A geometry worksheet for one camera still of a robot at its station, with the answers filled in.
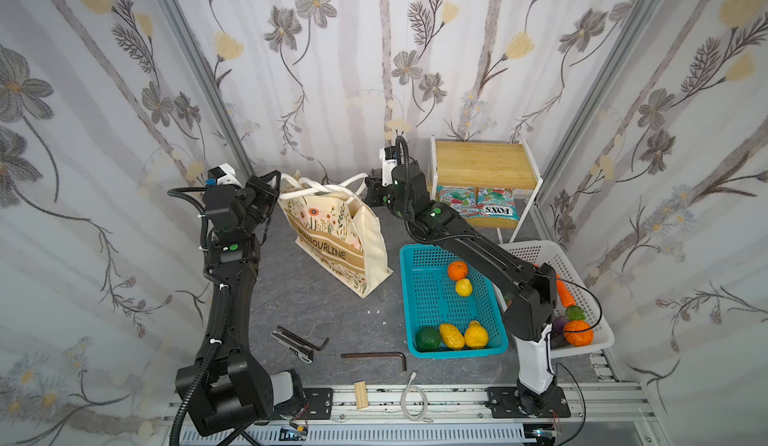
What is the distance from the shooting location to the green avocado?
2.64 ft

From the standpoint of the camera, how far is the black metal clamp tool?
0.83 m

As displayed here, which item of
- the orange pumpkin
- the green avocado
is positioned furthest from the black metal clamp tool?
the orange pumpkin

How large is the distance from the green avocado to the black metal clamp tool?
266 mm
